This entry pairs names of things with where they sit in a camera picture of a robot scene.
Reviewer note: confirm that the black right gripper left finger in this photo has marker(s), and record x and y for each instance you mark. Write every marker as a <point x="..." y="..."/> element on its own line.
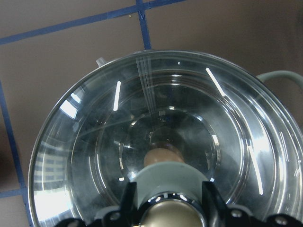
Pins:
<point x="129" y="216"/>

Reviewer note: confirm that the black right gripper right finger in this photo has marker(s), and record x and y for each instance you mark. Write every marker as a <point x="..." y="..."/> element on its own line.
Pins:
<point x="213" y="206"/>

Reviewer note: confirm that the glass pot lid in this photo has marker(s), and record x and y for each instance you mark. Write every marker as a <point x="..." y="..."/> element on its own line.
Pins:
<point x="229" y="128"/>

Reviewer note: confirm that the brown egg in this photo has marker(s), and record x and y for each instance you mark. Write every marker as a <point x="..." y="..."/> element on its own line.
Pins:
<point x="157" y="155"/>

